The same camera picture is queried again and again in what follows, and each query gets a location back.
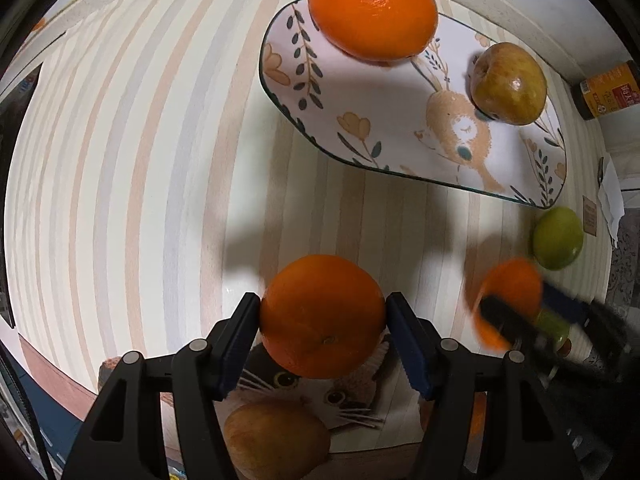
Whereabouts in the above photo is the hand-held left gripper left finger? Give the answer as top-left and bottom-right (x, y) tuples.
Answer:
(60, 292), (263, 480)

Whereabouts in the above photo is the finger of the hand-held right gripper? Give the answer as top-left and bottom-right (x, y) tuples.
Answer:
(542, 282), (608, 331)
(480, 295), (551, 354)

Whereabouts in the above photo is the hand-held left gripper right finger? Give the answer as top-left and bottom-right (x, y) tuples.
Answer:
(385, 291), (583, 480)

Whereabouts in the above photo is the green apple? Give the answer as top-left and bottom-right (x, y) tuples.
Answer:
(532, 310), (573, 356)
(531, 206), (585, 271)

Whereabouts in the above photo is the medium orange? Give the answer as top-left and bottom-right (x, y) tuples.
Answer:
(465, 258), (546, 351)
(259, 255), (387, 380)

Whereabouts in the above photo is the reddish-brown apple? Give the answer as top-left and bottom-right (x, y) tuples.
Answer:
(222, 400), (332, 480)

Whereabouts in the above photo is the oval floral rabbit plate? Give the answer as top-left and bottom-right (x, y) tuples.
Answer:
(258, 0), (568, 210)

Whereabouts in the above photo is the small brown label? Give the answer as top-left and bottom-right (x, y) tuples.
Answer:
(582, 197), (599, 237)

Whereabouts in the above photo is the white paper tissue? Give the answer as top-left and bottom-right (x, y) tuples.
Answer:
(597, 157), (626, 248)

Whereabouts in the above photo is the blue cabinet front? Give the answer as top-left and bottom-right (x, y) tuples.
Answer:
(0, 340), (96, 480)

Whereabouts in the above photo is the dark sauce bottle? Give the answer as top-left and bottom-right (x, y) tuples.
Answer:
(571, 60), (640, 121)

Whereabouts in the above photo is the yellow-brown apple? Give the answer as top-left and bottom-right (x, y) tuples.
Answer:
(470, 42), (548, 126)

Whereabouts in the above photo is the large orange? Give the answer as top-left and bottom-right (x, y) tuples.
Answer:
(307, 0), (439, 63)

